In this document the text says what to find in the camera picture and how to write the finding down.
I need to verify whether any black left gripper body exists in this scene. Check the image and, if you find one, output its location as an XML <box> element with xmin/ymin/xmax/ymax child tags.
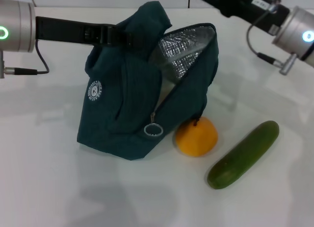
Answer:
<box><xmin>35</xmin><ymin>15</ymin><xmax>110</xmax><ymax>45</ymax></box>

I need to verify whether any orange yellow pear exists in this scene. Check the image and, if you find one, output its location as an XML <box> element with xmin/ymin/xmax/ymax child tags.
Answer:
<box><xmin>175</xmin><ymin>116</ymin><xmax>219</xmax><ymax>158</ymax></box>

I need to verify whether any dark left arm cable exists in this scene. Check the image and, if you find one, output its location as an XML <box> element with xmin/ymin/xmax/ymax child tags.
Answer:
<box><xmin>4</xmin><ymin>39</ymin><xmax>50</xmax><ymax>76</ymax></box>

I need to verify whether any dark right arm cable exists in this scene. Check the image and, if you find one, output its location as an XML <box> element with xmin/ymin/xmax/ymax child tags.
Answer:
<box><xmin>246</xmin><ymin>2</ymin><xmax>285</xmax><ymax>65</ymax></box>

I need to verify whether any dark teal insulated lunch bag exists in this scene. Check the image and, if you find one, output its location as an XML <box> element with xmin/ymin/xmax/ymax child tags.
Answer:
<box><xmin>77</xmin><ymin>0</ymin><xmax>219</xmax><ymax>161</ymax></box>

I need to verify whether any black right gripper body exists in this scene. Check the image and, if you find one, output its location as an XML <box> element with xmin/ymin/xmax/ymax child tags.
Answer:
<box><xmin>196</xmin><ymin>0</ymin><xmax>290</xmax><ymax>36</ymax></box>

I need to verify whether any green cucumber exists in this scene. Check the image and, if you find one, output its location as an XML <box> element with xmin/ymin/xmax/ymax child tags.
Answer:
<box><xmin>207</xmin><ymin>120</ymin><xmax>280</xmax><ymax>190</ymax></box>

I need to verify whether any dark arm cable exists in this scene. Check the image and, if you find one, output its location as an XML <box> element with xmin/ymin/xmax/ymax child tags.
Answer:
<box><xmin>246</xmin><ymin>2</ymin><xmax>285</xmax><ymax>65</ymax></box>
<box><xmin>4</xmin><ymin>39</ymin><xmax>50</xmax><ymax>76</ymax></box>

